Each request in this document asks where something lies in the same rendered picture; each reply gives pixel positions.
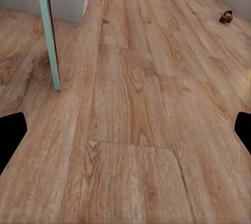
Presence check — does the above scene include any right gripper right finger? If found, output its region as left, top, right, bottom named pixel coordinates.
left=234, top=112, right=251, bottom=154

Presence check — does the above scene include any sandal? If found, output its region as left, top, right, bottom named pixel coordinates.
left=219, top=10, right=233, bottom=24

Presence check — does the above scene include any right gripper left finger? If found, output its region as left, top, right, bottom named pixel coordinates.
left=0, top=112, right=27, bottom=175

